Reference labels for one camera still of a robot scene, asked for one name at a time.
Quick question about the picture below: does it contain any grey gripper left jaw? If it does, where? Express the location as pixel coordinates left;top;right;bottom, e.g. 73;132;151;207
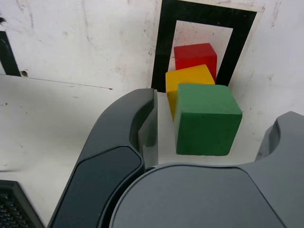
47;87;159;228

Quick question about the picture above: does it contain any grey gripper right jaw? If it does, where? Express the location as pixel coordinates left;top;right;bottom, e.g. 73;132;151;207
104;110;304;228

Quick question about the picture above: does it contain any green cube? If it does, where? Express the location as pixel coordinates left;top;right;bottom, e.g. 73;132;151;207
175;83;243;157

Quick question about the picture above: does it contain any yellow cube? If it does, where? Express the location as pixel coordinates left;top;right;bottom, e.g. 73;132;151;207
165;64;216;122

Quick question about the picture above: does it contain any red cube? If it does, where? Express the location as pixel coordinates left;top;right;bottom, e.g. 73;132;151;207
173;42;218;83

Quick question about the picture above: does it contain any black tape square outline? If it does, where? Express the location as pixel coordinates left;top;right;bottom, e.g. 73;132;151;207
151;0;258;93

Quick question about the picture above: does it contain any black grid-textured object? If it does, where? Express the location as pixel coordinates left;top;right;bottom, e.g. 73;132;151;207
0;180;46;228

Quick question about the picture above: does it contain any black tape strip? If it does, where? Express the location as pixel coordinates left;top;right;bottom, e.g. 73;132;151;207
0;16;22;77

